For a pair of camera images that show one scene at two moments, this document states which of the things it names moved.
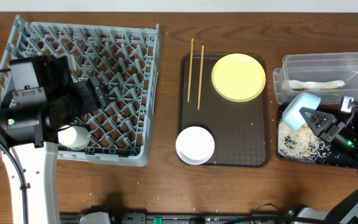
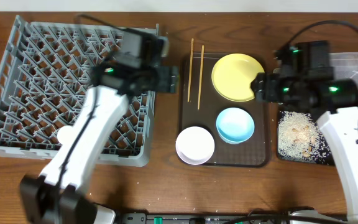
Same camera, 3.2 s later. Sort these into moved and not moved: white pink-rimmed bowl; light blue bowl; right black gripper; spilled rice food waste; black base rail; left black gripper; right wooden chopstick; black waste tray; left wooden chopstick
Moved: right black gripper; light blue bowl; left black gripper
Not moved: white pink-rimmed bowl; black waste tray; right wooden chopstick; spilled rice food waste; black base rail; left wooden chopstick
